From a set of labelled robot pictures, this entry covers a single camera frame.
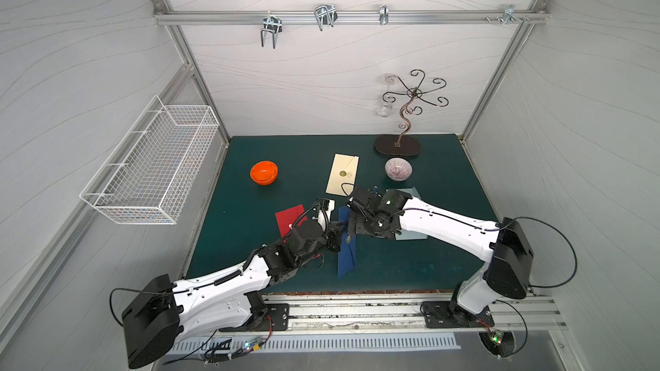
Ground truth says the dark blue envelope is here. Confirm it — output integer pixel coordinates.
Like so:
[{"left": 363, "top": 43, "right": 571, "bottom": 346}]
[{"left": 337, "top": 206, "right": 357, "bottom": 279}]

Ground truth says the light blue envelope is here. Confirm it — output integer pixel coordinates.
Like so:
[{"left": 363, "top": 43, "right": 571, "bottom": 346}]
[{"left": 394, "top": 186, "right": 429, "bottom": 241}]

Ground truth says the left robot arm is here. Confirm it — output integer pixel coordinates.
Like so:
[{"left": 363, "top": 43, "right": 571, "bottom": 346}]
[{"left": 116, "top": 220, "right": 345, "bottom": 369}]

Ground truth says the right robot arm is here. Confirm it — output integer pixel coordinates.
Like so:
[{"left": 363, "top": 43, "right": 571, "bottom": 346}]
[{"left": 347, "top": 187, "right": 534, "bottom": 319}]

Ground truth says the red envelope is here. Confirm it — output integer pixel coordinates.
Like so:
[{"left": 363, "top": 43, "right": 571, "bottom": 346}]
[{"left": 275, "top": 204, "right": 305, "bottom": 239}]

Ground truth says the cream envelope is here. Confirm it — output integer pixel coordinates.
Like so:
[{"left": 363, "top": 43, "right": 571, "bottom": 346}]
[{"left": 326, "top": 154, "right": 359, "bottom": 197}]

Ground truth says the striped ceramic bowl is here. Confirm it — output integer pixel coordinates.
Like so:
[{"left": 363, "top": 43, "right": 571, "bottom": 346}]
[{"left": 384, "top": 157, "right": 413, "bottom": 182}]

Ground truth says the dark jewelry stand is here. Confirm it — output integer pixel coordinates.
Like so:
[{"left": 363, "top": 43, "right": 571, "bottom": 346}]
[{"left": 374, "top": 69, "right": 450, "bottom": 157}]

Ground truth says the orange plastic bowl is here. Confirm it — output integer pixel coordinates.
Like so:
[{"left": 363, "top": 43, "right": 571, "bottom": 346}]
[{"left": 249, "top": 161, "right": 278, "bottom": 186}]

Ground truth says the metal hook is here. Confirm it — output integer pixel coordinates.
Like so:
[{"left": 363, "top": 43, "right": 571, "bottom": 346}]
[
  {"left": 484, "top": 4, "right": 531, "bottom": 26},
  {"left": 314, "top": 4, "right": 338, "bottom": 31},
  {"left": 379, "top": 4, "right": 389, "bottom": 26},
  {"left": 261, "top": 15, "right": 283, "bottom": 49}
]

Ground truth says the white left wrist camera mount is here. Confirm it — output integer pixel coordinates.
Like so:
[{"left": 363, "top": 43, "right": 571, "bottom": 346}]
[{"left": 316, "top": 199, "right": 335, "bottom": 234}]

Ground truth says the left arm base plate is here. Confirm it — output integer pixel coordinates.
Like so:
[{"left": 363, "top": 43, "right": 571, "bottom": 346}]
[{"left": 241, "top": 303, "right": 290, "bottom": 333}]

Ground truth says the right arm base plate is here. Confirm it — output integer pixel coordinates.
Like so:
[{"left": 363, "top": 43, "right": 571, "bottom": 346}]
[{"left": 420, "top": 301, "right": 494, "bottom": 329}]

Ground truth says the white wire basket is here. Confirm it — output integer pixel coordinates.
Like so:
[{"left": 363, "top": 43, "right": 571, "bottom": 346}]
[{"left": 79, "top": 95, "right": 219, "bottom": 225}]

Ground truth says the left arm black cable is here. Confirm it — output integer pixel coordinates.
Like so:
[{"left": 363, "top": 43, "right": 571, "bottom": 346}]
[{"left": 108, "top": 288, "right": 171, "bottom": 328}]

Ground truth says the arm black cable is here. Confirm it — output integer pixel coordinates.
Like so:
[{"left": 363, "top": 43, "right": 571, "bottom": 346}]
[
  {"left": 507, "top": 215, "right": 579, "bottom": 290},
  {"left": 108, "top": 288, "right": 171, "bottom": 328}
]

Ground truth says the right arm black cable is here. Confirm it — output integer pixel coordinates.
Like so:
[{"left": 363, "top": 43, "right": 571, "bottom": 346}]
[{"left": 507, "top": 215, "right": 579, "bottom": 290}]

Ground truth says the aluminium crossbar rail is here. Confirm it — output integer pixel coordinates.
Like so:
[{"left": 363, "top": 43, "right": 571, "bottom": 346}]
[{"left": 154, "top": 8, "right": 551, "bottom": 26}]

